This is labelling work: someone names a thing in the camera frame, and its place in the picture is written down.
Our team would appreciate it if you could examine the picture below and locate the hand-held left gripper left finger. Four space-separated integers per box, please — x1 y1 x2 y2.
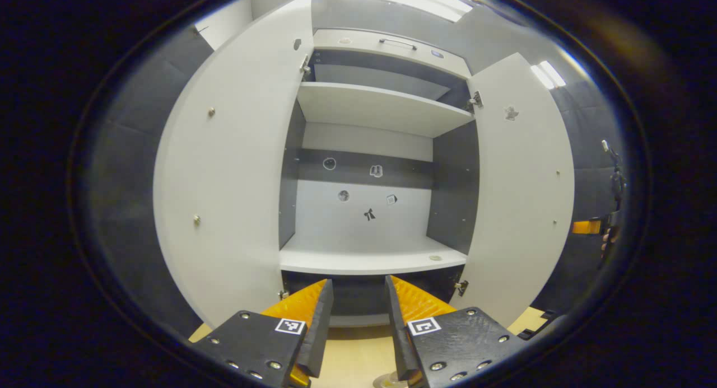
192 279 336 388

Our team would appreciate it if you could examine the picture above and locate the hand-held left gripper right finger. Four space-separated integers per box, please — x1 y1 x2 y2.
384 275 531 388

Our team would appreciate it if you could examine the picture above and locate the white cabinet door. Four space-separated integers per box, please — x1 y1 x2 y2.
448 52 576 328
153 0 314 328

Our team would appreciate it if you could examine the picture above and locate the white cabinet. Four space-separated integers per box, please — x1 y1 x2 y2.
278 29 482 328

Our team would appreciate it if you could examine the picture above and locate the white cabinet shelf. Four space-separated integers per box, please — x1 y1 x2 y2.
296 82 476 138

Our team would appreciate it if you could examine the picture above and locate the black quilted backdrop cloth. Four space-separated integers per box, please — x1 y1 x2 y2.
78 27 216 338
529 80 625 321

